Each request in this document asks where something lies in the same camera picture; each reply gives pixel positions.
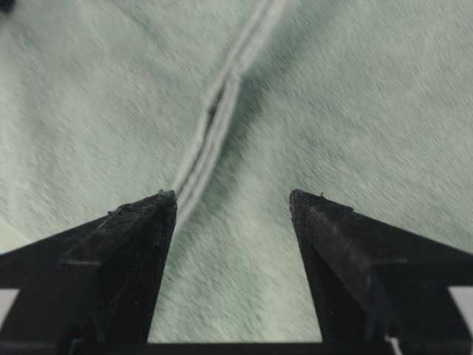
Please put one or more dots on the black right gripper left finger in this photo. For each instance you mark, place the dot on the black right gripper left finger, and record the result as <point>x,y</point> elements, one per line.
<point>91,288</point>

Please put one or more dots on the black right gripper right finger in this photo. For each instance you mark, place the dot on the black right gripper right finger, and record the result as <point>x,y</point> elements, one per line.
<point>379,286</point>

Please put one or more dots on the light green bath towel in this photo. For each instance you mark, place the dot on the light green bath towel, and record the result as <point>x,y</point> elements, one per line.
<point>368,103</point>

